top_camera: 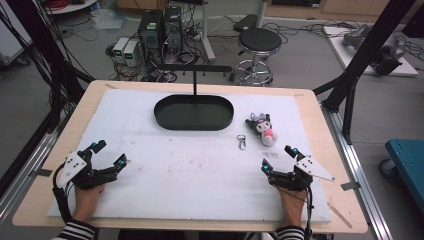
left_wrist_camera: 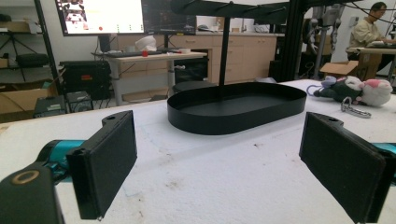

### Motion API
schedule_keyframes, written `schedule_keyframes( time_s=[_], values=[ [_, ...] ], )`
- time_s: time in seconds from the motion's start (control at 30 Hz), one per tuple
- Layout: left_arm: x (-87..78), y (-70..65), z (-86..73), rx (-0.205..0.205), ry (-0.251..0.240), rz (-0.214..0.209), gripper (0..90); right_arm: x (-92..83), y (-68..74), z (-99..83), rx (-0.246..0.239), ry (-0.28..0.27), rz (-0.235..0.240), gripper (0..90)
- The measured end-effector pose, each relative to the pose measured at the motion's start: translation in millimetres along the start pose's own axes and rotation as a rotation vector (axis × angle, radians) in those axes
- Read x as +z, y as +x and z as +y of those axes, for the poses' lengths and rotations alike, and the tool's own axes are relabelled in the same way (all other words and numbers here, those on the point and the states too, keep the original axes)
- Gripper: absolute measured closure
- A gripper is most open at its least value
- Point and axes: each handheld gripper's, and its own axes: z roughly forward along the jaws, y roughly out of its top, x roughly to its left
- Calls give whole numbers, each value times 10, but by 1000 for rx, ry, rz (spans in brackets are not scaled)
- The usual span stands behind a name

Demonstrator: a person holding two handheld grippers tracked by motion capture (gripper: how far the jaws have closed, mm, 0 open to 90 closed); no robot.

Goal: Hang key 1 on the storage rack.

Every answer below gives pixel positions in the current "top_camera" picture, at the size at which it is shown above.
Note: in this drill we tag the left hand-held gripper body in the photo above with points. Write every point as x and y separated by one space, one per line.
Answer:
75 166

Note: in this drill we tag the white round table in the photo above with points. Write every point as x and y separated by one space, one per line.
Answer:
71 7

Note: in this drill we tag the black oval tray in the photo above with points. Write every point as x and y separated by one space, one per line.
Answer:
193 113

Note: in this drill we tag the clear plastic bag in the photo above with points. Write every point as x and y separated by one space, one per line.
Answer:
107 19

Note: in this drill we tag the black machine part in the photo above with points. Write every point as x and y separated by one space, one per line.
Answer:
388 58

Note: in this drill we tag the grey desk leg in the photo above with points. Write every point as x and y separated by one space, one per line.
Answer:
207 36

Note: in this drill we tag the white cabinet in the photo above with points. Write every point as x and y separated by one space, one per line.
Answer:
11 40

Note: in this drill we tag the blue cart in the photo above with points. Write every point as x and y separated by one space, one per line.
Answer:
408 163

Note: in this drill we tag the grey machine part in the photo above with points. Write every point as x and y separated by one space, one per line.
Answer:
356 36

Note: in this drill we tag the white power supply unit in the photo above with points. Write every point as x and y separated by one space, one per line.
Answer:
120 48
131 53

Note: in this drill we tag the black round stool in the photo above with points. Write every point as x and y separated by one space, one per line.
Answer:
260 41

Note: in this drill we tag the person's right hand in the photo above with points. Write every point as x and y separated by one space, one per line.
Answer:
294 206

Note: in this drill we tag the person's left hand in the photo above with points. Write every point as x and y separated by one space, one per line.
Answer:
86 203

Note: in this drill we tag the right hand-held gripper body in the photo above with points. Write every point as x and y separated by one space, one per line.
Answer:
313 168

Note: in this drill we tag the black computer tower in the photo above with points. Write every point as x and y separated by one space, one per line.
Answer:
173 26
150 30

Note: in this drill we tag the white floor board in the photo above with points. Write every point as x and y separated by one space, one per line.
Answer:
336 43

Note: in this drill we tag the grey tape strip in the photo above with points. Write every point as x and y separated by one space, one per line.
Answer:
41 172
350 186

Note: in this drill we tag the aluminium rail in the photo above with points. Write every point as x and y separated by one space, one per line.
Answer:
23 180
360 173

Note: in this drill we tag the black metal frame post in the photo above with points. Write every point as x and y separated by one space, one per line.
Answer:
43 46
366 50

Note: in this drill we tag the thin wooden stick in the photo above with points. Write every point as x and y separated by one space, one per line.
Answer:
339 215

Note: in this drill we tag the black flat case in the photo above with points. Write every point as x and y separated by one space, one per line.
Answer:
245 22

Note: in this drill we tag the white foam mat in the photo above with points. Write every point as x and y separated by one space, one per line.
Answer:
186 180

